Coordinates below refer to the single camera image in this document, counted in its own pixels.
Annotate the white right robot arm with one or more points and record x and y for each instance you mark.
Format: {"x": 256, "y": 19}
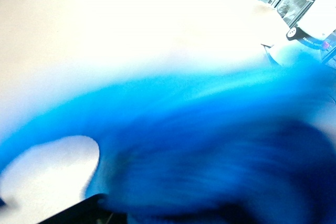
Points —
{"x": 315, "y": 11}

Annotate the blue microfibre towel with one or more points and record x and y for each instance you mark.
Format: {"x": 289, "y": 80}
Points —
{"x": 183, "y": 129}

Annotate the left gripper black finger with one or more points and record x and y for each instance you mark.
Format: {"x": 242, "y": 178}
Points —
{"x": 78, "y": 212}

